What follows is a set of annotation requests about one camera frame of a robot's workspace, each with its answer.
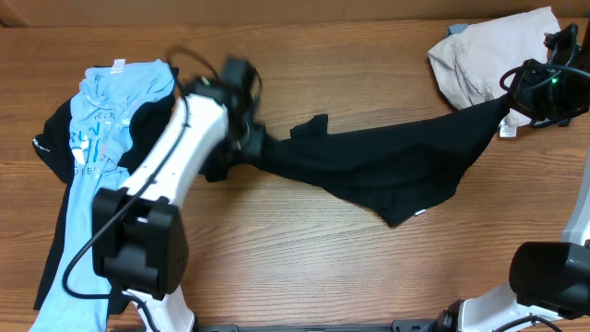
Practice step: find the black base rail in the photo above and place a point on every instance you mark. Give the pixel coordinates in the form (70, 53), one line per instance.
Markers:
(313, 328)

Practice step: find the blue garment under white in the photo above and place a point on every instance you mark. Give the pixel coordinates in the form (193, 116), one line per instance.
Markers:
(456, 29)

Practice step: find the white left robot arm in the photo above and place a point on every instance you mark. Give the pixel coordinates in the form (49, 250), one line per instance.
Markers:
(140, 244)

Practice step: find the light blue t-shirt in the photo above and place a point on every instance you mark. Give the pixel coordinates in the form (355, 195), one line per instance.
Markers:
(87, 184)

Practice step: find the white folded garment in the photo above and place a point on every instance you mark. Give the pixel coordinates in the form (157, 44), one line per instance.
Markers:
(468, 66)

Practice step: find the black t-shirt under blue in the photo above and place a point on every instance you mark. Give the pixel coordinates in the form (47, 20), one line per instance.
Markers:
(147, 129)

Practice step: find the black t-shirt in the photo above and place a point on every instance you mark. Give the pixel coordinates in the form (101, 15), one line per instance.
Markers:
(394, 171)
(147, 129)

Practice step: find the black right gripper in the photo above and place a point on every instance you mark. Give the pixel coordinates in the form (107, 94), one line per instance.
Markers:
(523, 100)

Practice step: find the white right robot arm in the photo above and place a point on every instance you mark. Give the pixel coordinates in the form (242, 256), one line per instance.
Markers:
(548, 281)

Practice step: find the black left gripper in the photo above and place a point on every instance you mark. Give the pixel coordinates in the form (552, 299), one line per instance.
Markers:
(252, 141)

